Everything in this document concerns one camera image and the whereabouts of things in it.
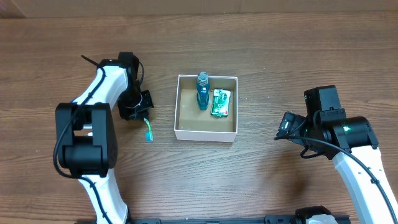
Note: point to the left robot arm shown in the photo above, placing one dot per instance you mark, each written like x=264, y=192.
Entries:
x=87, y=145

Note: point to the green white toothbrush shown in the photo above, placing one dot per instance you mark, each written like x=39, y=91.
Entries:
x=149, y=133

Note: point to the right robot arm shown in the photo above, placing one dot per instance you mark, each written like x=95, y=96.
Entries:
x=352, y=146

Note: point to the white cardboard box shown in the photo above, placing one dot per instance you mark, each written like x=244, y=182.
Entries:
x=193, y=124

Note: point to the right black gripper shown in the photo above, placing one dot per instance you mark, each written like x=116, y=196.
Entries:
x=288, y=125

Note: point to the teal mouthwash bottle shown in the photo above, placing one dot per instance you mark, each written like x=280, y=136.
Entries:
x=203, y=89

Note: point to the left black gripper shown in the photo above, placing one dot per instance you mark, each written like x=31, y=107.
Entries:
x=144, y=101

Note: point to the green white soap packet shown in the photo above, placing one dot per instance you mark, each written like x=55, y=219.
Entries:
x=220, y=105

